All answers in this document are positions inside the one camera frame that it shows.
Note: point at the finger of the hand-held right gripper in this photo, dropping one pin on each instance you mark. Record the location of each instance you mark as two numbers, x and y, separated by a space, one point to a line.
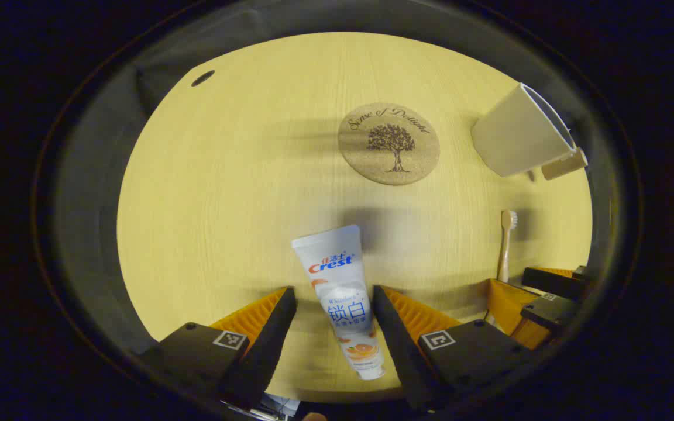
553 283
550 313

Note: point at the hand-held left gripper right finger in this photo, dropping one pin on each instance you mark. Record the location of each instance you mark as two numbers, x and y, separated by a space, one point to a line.
392 333

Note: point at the white toothpaste tube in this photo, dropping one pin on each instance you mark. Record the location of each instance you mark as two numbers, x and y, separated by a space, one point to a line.
340 292

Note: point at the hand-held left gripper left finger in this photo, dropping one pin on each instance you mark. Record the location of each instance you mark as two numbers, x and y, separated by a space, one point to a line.
267 345

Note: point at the wooden toothbrush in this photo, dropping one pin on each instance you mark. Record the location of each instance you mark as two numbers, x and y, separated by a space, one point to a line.
505 251

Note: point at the light wooden desktop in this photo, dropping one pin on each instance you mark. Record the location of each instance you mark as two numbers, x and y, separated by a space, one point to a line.
226 204

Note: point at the white cup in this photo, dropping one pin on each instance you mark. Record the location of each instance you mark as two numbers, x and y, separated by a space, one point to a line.
512 140

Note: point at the round cork coaster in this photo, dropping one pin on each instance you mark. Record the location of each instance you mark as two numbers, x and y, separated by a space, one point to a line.
372 164

